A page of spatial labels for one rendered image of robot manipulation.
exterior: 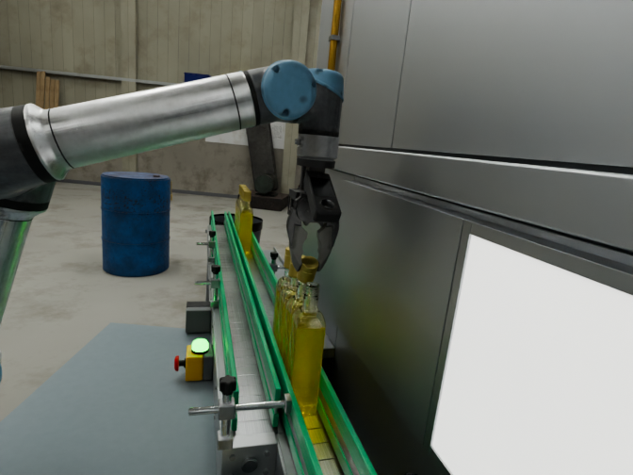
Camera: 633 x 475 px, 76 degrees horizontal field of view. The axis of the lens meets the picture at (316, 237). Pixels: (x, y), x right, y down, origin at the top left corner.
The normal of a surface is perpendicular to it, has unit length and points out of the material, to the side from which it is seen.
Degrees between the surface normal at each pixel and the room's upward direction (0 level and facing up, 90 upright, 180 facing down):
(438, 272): 90
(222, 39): 90
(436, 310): 90
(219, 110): 103
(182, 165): 90
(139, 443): 0
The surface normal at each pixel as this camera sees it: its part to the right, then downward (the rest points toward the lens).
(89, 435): 0.10, -0.97
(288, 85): 0.31, 0.26
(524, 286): -0.96, -0.03
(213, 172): 0.02, 0.22
